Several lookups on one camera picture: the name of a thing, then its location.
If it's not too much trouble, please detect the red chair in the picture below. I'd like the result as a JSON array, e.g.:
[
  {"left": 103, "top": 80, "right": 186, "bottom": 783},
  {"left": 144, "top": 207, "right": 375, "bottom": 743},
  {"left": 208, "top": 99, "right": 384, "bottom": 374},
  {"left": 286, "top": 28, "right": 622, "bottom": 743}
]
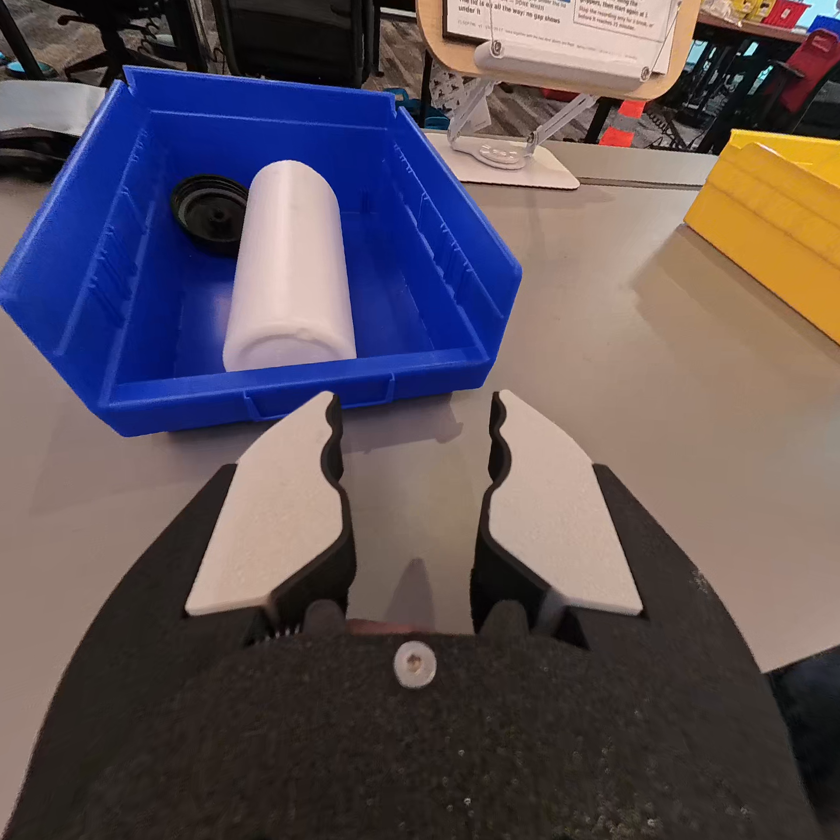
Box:
[{"left": 774, "top": 29, "right": 840, "bottom": 114}]

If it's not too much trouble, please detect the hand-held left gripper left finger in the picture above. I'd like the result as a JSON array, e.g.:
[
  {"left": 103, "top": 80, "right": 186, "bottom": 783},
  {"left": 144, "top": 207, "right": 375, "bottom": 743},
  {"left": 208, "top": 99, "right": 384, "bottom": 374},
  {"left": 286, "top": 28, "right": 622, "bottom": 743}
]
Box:
[{"left": 184, "top": 390, "right": 360, "bottom": 627}]

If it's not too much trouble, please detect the black bottle lid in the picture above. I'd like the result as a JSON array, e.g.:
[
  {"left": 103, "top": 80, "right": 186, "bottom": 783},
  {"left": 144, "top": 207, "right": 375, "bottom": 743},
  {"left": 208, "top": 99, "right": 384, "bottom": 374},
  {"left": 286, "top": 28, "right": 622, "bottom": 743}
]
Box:
[{"left": 171, "top": 174, "right": 250, "bottom": 257}]

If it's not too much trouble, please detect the blue plastic bin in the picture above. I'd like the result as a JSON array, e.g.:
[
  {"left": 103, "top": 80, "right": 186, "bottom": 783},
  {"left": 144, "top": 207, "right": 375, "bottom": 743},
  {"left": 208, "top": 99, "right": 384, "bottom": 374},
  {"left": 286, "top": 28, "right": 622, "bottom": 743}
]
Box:
[{"left": 0, "top": 66, "right": 524, "bottom": 438}]

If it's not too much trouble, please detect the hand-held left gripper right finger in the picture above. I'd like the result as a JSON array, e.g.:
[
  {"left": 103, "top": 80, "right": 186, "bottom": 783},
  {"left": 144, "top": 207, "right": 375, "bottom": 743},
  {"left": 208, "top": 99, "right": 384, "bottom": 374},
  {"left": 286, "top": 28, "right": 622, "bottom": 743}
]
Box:
[{"left": 470, "top": 389, "right": 645, "bottom": 634}]

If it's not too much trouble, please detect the printed instruction sheet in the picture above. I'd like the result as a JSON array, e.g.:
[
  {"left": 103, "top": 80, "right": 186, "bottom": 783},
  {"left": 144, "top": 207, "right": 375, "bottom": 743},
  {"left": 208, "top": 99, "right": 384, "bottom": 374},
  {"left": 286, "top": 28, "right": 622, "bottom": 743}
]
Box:
[{"left": 443, "top": 0, "right": 683, "bottom": 67}]

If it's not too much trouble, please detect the wooden instruction board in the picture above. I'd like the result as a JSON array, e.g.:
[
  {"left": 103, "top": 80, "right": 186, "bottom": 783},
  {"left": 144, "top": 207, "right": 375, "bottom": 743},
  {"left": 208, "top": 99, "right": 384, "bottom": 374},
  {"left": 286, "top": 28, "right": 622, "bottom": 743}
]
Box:
[{"left": 416, "top": 0, "right": 703, "bottom": 101}]

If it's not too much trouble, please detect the orange traffic cone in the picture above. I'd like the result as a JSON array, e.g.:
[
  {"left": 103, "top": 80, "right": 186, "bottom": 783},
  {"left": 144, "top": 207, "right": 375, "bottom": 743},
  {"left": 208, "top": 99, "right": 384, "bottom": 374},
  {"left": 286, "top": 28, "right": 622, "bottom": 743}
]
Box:
[{"left": 600, "top": 98, "right": 647, "bottom": 148}]

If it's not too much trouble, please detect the black office chair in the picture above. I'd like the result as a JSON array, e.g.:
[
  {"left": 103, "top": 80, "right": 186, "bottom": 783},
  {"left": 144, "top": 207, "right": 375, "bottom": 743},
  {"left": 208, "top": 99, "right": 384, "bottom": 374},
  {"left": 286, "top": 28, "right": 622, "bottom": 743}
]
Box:
[
  {"left": 56, "top": 0, "right": 198, "bottom": 86},
  {"left": 210, "top": 0, "right": 382, "bottom": 89}
]

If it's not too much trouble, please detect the yellow plastic bin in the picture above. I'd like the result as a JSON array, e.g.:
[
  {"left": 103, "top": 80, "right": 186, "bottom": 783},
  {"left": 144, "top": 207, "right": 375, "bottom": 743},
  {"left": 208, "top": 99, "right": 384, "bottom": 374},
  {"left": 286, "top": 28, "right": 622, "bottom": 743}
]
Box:
[{"left": 684, "top": 129, "right": 840, "bottom": 345}]

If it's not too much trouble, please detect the white plastic bottle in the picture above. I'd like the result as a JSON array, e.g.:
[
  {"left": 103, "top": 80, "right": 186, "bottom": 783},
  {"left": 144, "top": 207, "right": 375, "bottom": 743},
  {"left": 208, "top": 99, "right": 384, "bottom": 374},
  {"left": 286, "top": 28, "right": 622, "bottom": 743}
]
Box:
[{"left": 222, "top": 159, "right": 358, "bottom": 374}]

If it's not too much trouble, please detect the person's dark clothing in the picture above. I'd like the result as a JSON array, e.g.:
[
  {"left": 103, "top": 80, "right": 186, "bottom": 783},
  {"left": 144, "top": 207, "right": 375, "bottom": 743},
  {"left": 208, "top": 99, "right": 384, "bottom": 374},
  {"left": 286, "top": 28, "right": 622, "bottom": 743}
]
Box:
[{"left": 764, "top": 650, "right": 840, "bottom": 818}]

